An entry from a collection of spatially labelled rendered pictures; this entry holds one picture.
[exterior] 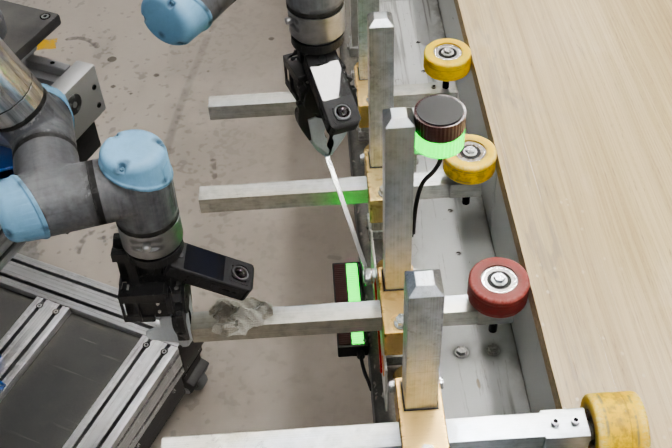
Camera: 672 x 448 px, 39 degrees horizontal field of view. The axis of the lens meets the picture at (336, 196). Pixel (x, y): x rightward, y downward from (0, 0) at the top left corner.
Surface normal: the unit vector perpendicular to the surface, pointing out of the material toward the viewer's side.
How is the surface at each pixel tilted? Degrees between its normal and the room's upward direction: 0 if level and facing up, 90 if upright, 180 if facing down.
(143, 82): 0
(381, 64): 90
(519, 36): 0
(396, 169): 90
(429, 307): 90
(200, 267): 30
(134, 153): 1
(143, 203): 90
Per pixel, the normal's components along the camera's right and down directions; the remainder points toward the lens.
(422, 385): 0.05, 0.70
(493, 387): -0.04, -0.70
